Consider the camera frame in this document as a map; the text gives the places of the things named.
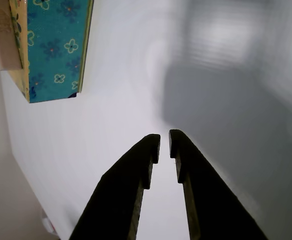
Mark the small red white object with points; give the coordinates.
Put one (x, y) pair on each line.
(48, 223)

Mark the wooden Jenga block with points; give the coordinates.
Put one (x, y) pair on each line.
(6, 50)

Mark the yellow teal floral box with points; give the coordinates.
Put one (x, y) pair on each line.
(53, 50)

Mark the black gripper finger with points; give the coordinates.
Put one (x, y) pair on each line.
(120, 200)
(210, 200)

